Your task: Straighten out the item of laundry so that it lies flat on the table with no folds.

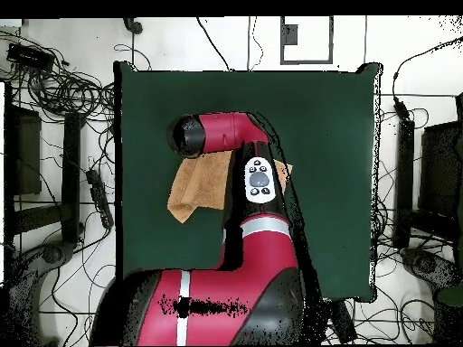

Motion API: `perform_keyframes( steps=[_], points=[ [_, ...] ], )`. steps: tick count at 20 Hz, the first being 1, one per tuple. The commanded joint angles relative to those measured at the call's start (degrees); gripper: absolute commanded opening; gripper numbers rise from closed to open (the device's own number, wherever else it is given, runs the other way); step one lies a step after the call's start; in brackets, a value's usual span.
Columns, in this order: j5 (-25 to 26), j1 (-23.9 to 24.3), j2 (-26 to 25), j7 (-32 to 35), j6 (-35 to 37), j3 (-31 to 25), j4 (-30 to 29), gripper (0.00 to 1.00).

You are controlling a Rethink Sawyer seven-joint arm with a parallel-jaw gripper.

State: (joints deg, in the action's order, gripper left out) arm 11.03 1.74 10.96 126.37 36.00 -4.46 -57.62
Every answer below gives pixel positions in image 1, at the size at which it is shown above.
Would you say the dark flat panel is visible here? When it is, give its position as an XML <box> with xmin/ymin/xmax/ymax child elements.
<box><xmin>418</xmin><ymin>120</ymin><xmax>463</xmax><ymax>218</ymax></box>
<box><xmin>13</xmin><ymin>104</ymin><xmax>43</xmax><ymax>196</ymax></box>

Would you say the dark green round object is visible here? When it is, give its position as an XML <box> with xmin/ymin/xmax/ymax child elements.
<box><xmin>435</xmin><ymin>285</ymin><xmax>463</xmax><ymax>307</ymax></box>

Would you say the black metal stand frame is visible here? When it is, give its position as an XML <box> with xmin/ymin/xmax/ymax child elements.
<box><xmin>392</xmin><ymin>117</ymin><xmax>462</xmax><ymax>250</ymax></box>
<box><xmin>3</xmin><ymin>81</ymin><xmax>86</xmax><ymax>250</ymax></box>

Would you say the dark green table cloth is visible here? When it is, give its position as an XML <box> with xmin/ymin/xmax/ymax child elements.
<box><xmin>112</xmin><ymin>60</ymin><xmax>383</xmax><ymax>304</ymax></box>

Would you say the thin black cable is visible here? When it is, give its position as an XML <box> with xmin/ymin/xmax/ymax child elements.
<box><xmin>246</xmin><ymin>15</ymin><xmax>264</xmax><ymax>72</ymax></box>

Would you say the black power strip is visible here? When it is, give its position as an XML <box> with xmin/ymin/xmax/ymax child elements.
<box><xmin>85</xmin><ymin>168</ymin><xmax>116</xmax><ymax>230</ymax></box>
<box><xmin>327</xmin><ymin>298</ymin><xmax>359</xmax><ymax>344</ymax></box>

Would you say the black cable with adapter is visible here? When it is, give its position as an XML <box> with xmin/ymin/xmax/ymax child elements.
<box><xmin>392</xmin><ymin>35</ymin><xmax>463</xmax><ymax>122</ymax></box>

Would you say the black electronics box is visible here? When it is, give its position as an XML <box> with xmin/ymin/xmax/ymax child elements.
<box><xmin>5</xmin><ymin>42</ymin><xmax>56</xmax><ymax>73</ymax></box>

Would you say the black plug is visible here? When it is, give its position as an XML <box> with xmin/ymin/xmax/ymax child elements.
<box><xmin>123</xmin><ymin>16</ymin><xmax>145</xmax><ymax>36</ymax></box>

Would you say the thick black cable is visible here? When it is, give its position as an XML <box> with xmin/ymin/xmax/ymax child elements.
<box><xmin>195</xmin><ymin>16</ymin><xmax>232</xmax><ymax>72</ymax></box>

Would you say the grey rectangular floor frame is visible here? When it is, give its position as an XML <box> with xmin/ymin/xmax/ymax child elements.
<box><xmin>279</xmin><ymin>15</ymin><xmax>335</xmax><ymax>66</ymax></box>

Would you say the grey tripod base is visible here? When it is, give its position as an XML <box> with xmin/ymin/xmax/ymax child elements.
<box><xmin>6</xmin><ymin>239</ymin><xmax>77</xmax><ymax>347</ymax></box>
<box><xmin>399</xmin><ymin>247</ymin><xmax>460</xmax><ymax>290</ymax></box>

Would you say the tangled black cable bundle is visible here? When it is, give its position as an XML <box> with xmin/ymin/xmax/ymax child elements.
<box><xmin>0</xmin><ymin>28</ymin><xmax>117</xmax><ymax>124</ymax></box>

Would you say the tan terry towel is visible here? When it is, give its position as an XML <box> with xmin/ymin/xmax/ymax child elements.
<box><xmin>166</xmin><ymin>149</ymin><xmax>294</xmax><ymax>224</ymax></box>

